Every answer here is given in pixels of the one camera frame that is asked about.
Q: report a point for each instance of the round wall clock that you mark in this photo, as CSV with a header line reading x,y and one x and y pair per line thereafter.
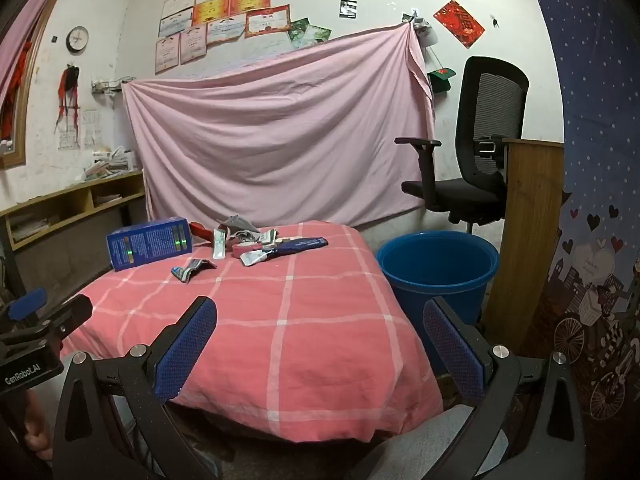
x,y
77,39

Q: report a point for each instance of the black and white photo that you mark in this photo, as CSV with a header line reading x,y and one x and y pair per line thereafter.
x,y
348,8

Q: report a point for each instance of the pink tape roll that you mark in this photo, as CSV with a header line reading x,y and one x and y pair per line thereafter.
x,y
245,250

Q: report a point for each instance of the blue printed curtain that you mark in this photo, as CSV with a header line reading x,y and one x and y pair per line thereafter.
x,y
600,110

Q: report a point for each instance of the red paper wall decoration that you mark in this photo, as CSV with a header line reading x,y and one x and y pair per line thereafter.
x,y
459,24

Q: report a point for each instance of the wooden shelf unit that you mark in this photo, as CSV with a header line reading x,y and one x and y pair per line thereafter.
x,y
70,200

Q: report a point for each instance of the wrapper pieces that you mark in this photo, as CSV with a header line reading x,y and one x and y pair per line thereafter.
x,y
300,245

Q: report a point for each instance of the red paper cup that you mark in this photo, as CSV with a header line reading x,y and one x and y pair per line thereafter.
x,y
201,232

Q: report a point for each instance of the red hanging cloth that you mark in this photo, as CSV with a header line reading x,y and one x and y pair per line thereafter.
x,y
17,80

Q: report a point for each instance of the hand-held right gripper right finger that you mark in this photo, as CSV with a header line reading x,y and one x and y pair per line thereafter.
x,y
452,355

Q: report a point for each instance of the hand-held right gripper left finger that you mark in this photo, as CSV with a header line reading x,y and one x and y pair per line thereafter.
x,y
185,350

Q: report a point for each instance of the crumpled blue grey wrapper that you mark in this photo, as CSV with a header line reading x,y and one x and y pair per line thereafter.
x,y
190,269

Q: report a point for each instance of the pink hanging sheet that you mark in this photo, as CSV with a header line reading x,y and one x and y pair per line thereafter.
x,y
280,130

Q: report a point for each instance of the person's left hand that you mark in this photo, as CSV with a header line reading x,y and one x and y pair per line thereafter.
x,y
37,430

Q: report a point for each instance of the green hanging ornament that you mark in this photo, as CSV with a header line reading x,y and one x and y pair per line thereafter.
x,y
440,79

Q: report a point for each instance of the stack of papers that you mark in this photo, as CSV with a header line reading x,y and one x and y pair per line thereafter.
x,y
110,165

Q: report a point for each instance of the white plastic bag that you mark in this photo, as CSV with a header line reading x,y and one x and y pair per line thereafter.
x,y
425,30

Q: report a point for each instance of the wooden board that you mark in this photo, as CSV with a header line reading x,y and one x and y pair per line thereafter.
x,y
530,240

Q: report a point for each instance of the paper wall calendar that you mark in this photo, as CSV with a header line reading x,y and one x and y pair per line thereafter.
x,y
87,127

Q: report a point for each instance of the black office chair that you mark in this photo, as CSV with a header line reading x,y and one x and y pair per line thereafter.
x,y
480,160

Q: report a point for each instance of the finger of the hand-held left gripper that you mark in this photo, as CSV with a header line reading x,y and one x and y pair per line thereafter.
x,y
27,305
65,317

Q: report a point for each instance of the silver squeezed tube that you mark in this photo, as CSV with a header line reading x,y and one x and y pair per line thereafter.
x,y
255,258

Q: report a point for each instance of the wooden frame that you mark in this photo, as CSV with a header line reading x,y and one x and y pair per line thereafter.
x,y
20,160

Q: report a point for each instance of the blue cardboard box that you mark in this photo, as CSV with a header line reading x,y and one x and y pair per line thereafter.
x,y
147,242

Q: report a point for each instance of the white green sachet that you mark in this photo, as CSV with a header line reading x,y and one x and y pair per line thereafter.
x,y
219,244
267,237

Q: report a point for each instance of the green landscape photo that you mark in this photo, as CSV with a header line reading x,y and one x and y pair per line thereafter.
x,y
317,36
297,30

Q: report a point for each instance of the pink curtain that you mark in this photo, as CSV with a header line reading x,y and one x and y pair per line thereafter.
x,y
35,20

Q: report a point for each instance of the blue plastic bucket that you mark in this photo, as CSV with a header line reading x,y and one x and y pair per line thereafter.
x,y
435,285

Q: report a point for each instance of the group of wall certificates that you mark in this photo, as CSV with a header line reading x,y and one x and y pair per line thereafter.
x,y
225,15

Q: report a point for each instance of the red tassel wall hanging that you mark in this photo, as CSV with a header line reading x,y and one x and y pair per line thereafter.
x,y
68,90

